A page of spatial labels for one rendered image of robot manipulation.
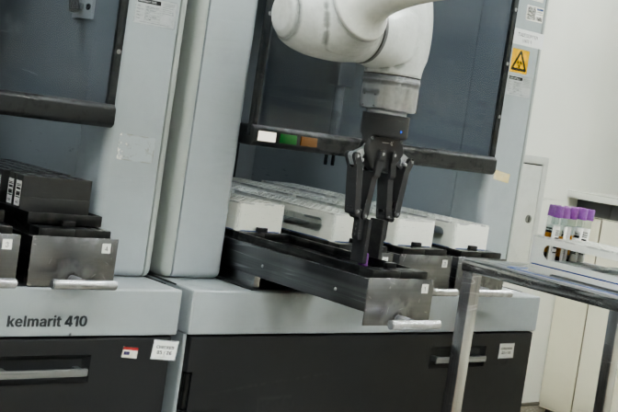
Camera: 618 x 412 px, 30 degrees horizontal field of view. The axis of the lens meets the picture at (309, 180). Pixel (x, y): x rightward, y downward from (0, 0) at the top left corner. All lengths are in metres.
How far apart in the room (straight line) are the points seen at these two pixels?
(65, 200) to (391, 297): 0.49
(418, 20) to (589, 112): 2.67
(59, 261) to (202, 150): 0.34
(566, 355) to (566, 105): 0.91
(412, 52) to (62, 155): 0.57
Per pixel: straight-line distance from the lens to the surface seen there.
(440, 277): 2.12
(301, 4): 1.63
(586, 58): 4.36
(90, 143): 1.79
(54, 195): 1.71
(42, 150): 1.93
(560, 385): 4.40
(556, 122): 4.26
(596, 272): 1.89
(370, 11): 1.63
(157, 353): 1.76
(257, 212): 1.95
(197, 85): 1.83
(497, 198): 2.34
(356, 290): 1.67
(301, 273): 1.76
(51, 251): 1.63
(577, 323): 4.34
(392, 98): 1.77
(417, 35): 1.77
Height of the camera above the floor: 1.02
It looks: 3 degrees down
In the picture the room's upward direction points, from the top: 8 degrees clockwise
